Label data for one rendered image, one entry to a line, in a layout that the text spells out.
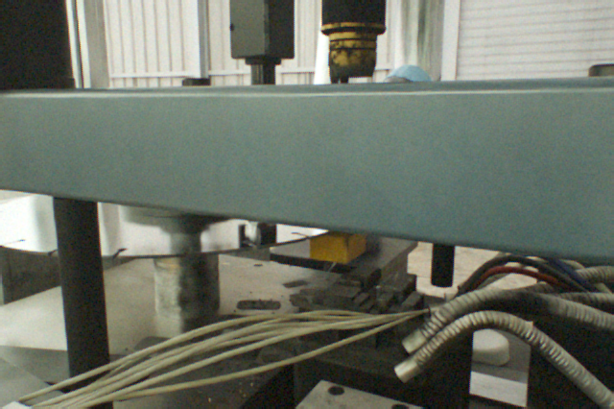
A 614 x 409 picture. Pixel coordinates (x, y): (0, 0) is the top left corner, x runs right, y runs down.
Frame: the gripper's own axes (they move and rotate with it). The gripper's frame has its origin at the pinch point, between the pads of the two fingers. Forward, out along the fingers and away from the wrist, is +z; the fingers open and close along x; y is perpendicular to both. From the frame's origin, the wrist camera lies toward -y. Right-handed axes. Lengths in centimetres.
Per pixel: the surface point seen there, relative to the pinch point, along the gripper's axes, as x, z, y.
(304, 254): -27.2, -17.6, 24.4
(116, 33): -121, -450, 747
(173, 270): 11.7, 17.0, -1.0
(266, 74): 22.7, 2.9, -7.2
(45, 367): 22.8, 30.2, -14.4
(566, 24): -218, -526, 106
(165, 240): 19.6, 19.5, -9.1
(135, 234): 19.8, 19.8, -6.2
